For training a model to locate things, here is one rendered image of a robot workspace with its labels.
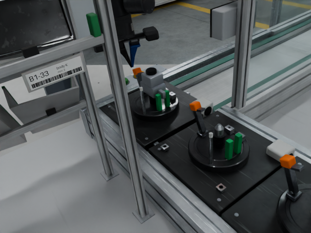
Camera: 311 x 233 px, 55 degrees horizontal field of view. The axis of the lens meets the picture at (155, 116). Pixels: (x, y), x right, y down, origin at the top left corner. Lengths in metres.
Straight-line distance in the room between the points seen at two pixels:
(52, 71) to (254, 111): 0.66
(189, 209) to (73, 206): 0.32
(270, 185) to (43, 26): 0.52
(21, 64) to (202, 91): 0.72
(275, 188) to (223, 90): 0.48
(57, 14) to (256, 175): 0.49
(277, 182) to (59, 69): 0.48
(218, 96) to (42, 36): 0.67
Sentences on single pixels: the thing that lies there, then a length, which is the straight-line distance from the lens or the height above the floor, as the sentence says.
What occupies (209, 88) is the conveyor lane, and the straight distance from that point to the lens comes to 1.06.
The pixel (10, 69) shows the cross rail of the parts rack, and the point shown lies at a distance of 0.43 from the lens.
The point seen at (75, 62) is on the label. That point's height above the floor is 1.29.
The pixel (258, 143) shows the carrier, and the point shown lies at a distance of 0.76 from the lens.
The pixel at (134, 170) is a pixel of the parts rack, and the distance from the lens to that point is 0.62.
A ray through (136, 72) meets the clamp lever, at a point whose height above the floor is 1.07.
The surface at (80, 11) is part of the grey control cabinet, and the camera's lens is 3.99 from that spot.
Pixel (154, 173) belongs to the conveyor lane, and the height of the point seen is 0.96.
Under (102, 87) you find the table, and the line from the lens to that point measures 1.26.
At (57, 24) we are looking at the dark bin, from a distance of 0.48.
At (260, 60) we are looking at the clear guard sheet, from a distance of 0.89.
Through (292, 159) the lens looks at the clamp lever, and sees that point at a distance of 0.58.
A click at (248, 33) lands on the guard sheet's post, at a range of 0.78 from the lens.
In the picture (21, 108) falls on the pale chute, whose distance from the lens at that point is 0.62.
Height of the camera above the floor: 1.46
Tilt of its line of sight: 36 degrees down
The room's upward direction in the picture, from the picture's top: 7 degrees counter-clockwise
